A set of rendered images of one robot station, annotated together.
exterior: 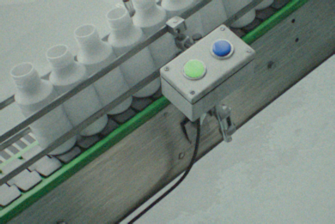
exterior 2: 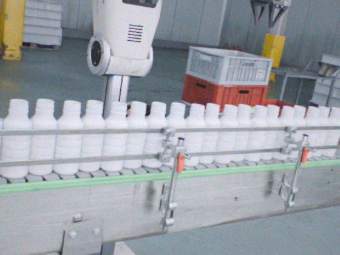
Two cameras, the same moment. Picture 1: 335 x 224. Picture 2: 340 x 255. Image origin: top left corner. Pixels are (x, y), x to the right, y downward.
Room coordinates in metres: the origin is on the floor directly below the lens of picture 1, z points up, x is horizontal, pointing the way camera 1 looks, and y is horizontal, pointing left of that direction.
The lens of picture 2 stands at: (2.60, -0.47, 1.41)
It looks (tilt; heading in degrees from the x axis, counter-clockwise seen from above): 15 degrees down; 173
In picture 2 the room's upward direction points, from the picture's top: 10 degrees clockwise
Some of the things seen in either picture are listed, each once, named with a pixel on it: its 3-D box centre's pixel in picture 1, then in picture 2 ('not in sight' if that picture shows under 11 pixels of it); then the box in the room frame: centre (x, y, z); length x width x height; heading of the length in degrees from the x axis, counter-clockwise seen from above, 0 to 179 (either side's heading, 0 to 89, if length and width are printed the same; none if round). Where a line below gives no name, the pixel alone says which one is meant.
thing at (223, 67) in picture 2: not in sight; (229, 66); (-1.21, 0.39, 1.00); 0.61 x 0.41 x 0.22; 127
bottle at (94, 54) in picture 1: (101, 69); (308, 132); (1.16, 0.16, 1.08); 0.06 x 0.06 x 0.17
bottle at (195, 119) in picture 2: not in sight; (192, 135); (1.39, -0.26, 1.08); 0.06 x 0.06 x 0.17
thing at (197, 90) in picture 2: not in sight; (224, 92); (-1.22, 0.40, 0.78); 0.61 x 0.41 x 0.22; 126
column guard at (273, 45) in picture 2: not in sight; (270, 58); (-8.43, 2.94, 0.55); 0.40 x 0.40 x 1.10; 29
